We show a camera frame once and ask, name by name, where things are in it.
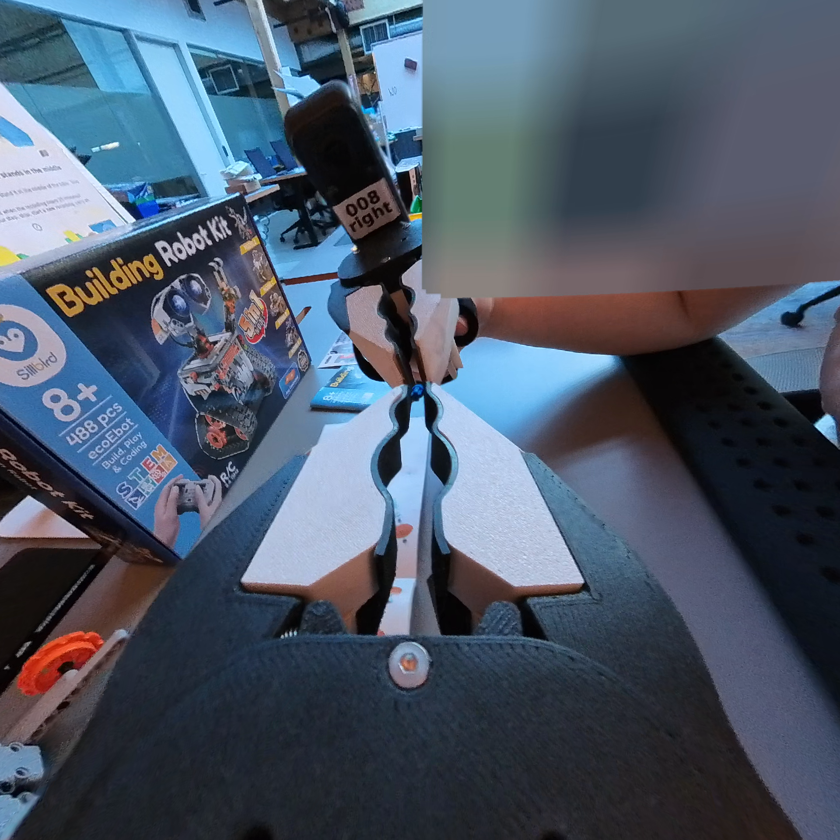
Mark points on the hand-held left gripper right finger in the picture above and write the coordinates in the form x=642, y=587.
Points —
x=505, y=518

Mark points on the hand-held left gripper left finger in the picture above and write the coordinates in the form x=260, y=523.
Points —
x=321, y=512

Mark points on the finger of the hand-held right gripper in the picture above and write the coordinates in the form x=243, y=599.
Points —
x=371, y=321
x=439, y=341

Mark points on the person's right forearm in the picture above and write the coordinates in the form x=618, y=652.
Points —
x=590, y=321

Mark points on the grey desk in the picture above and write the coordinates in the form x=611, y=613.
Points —
x=558, y=407

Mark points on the clear bagged leaflet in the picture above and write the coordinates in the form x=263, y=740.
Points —
x=340, y=351

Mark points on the small blue booklet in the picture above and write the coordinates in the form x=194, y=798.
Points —
x=348, y=394

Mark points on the white whiteboard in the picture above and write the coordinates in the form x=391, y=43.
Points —
x=397, y=79

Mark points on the white instruction booklet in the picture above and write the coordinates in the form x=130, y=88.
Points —
x=410, y=538

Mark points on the blue robot kit box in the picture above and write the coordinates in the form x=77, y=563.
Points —
x=131, y=361

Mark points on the black flat pad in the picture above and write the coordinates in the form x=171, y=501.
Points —
x=39, y=604

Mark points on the white instruction poster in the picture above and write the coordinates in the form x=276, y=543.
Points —
x=39, y=184

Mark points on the grey orange toy robot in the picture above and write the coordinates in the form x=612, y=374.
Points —
x=56, y=663

